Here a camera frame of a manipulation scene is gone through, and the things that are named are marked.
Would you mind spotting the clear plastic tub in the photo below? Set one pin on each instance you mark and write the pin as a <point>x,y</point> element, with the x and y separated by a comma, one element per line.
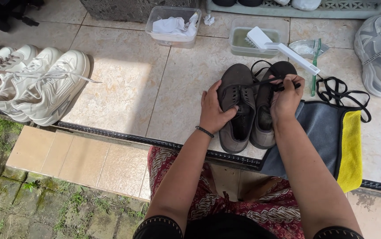
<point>170,40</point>

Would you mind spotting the clear tub of soapy water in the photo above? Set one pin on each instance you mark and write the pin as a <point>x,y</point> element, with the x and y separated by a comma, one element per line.
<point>240,46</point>

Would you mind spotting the person's left hand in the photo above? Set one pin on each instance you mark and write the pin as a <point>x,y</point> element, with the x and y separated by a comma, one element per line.
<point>212,113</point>

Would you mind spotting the pale green shoe rack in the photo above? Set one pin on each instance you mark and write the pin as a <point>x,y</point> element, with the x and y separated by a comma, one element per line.
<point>310,13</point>

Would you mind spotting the green toothbrush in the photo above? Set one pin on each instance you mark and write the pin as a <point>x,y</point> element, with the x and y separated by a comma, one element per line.
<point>315,69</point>

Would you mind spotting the person's right hand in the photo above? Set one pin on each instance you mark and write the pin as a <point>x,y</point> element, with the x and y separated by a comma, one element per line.
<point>285,101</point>

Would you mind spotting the grey stone pillar base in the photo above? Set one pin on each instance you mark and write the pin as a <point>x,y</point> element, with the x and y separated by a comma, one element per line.
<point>137,10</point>

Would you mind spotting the crumpled white tissue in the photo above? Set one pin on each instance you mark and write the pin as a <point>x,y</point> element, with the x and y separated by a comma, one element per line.
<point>209,20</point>

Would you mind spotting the grey and yellow microfibre cloth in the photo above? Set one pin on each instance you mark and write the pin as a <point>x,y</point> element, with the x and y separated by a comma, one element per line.
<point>320,126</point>

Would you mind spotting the black bag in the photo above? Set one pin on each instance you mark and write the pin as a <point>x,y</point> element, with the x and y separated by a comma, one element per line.
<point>1,11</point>

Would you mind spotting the white chunky sneaker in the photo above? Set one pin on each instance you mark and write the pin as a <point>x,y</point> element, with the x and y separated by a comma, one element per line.
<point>61,89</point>
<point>21,84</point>

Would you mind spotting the grey canvas shoe with lace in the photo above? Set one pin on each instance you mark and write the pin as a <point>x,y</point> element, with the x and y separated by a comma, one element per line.
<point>264,132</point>

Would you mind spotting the grey canvas shoe without lace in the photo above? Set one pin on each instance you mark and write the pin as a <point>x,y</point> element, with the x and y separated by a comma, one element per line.
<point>235,79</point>

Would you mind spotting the black shoelace threaded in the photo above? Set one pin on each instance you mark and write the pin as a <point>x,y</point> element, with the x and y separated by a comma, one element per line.
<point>264,80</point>

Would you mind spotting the loose black shoelace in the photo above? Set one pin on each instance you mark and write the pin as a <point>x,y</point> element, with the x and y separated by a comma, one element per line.
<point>336,96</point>

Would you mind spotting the red batik trousers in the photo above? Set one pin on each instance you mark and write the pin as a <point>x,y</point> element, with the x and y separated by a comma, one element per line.
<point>210,202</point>

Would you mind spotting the black shirt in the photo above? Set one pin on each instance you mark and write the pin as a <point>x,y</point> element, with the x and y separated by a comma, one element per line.
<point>227,229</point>

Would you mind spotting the grey chunky sneaker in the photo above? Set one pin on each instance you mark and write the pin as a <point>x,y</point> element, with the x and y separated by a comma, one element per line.
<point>379,56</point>

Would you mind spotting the white rag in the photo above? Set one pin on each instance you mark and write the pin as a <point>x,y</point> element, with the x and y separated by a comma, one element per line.
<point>170,26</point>

